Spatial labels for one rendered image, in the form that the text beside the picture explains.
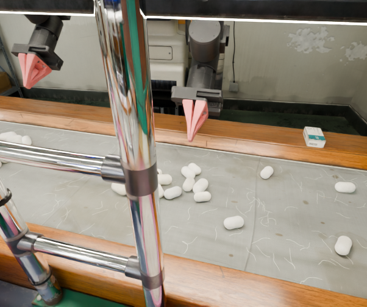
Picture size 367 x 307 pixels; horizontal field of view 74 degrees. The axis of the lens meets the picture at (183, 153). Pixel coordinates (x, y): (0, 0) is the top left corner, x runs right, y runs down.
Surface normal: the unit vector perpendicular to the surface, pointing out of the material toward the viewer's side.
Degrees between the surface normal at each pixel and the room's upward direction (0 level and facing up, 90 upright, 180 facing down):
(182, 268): 0
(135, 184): 90
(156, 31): 98
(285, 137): 0
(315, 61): 90
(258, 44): 90
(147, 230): 90
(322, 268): 0
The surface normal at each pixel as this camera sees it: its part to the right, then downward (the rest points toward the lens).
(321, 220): 0.00, -0.82
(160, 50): -0.15, 0.67
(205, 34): -0.09, -0.25
